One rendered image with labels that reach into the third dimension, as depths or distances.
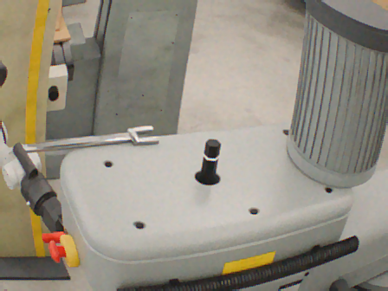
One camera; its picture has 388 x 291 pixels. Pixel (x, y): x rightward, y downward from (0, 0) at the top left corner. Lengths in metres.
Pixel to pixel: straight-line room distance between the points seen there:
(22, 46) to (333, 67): 1.95
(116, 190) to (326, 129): 0.33
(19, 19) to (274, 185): 1.82
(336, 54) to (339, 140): 0.15
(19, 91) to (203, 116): 2.24
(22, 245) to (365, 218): 2.46
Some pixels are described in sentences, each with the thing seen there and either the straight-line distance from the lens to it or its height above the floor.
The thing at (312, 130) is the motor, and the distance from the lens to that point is 1.12.
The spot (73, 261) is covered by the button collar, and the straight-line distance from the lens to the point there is 1.10.
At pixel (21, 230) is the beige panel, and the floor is 0.24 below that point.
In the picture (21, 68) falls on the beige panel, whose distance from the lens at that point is 2.86.
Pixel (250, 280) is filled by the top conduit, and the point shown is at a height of 1.80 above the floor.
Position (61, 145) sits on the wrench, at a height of 1.90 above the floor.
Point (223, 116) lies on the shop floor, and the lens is 4.91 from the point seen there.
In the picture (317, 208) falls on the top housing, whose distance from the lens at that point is 1.09.
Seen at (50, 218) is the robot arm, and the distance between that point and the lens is 1.53.
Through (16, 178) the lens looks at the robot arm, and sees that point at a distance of 1.60.
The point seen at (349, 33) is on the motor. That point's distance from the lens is 1.00.
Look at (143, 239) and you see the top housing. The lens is 0.98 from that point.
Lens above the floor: 2.53
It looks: 34 degrees down
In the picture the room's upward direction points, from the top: 9 degrees clockwise
